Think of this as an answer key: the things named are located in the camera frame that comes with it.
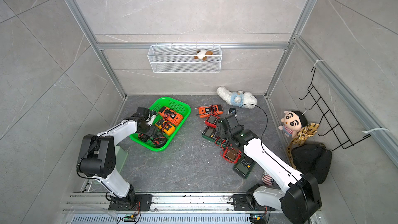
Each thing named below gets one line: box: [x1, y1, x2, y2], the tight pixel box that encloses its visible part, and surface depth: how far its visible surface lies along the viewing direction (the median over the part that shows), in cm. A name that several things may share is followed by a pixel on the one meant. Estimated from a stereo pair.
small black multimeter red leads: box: [137, 133, 167, 148], surface depth 92 cm
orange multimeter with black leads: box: [158, 106, 184, 126], surface depth 103 cm
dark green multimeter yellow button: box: [201, 126, 230, 148], surface depth 96 cm
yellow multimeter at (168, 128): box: [154, 118, 176, 136], surface depth 99 cm
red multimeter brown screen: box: [219, 146, 243, 164], surface depth 87 cm
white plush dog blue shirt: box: [216, 86, 258, 109], surface depth 109 cm
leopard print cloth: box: [286, 122, 320, 170], surface depth 76 cm
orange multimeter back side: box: [194, 104, 224, 119], surface depth 109 cm
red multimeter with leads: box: [204, 114, 220, 129], surface depth 103 cm
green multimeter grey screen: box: [232, 154, 257, 180], surface depth 85 cm
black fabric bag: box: [291, 143, 333, 185], surface depth 66 cm
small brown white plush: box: [192, 49, 213, 62], surface depth 90 cm
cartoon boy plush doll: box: [278, 110, 308, 138], surface depth 83 cm
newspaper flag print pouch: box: [262, 171, 276, 187], surface depth 79 cm
